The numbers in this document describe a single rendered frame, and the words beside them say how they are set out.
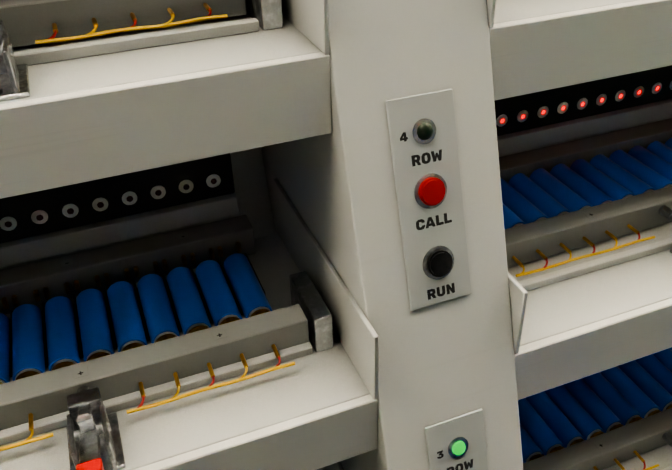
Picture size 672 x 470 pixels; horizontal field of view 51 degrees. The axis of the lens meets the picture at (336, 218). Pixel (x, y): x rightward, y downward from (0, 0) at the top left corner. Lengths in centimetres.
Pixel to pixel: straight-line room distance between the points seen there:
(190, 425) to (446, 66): 25
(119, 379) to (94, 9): 21
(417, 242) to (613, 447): 31
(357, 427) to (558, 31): 26
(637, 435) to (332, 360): 31
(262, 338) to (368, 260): 9
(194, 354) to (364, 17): 22
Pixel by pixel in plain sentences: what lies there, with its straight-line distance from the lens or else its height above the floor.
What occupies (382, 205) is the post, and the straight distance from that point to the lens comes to 39.
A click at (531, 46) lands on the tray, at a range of 44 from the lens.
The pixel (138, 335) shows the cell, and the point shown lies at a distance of 47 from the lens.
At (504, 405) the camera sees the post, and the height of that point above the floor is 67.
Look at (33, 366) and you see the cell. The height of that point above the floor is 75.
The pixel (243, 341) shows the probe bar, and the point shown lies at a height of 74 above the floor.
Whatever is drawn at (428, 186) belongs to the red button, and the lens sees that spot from 40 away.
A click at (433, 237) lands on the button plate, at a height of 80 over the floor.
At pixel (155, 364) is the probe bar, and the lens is 44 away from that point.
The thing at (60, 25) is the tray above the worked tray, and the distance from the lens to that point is 42.
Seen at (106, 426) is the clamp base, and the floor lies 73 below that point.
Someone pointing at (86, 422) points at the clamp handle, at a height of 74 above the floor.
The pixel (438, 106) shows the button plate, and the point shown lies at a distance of 40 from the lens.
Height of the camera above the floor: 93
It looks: 16 degrees down
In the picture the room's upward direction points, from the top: 8 degrees counter-clockwise
